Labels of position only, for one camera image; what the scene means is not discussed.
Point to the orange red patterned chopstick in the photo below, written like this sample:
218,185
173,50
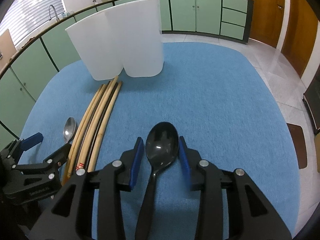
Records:
88,120

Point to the black chopstick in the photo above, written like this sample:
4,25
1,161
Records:
96,133

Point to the window blinds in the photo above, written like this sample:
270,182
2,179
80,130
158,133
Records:
24,16

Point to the brown floor mat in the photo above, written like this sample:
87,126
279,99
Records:
298,139

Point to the small metal spoon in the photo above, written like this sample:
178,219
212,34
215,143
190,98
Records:
69,130

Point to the dark glass cabinet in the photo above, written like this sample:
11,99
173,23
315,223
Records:
312,101

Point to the wooden door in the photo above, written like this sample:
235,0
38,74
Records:
267,21
300,35

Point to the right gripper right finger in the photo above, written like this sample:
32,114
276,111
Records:
250,213

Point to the black plastic spoon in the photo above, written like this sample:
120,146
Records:
161,150

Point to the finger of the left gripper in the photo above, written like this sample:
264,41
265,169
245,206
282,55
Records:
31,141
54,162

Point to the red-striped bamboo chopstick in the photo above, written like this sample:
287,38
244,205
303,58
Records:
84,150

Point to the white plastic utensil holder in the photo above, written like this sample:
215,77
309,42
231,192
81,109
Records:
126,37

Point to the plain-end bamboo chopstick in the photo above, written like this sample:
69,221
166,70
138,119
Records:
99,92

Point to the green kitchen cabinets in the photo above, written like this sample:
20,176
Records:
26,75

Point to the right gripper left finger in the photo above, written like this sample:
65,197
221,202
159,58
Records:
69,215

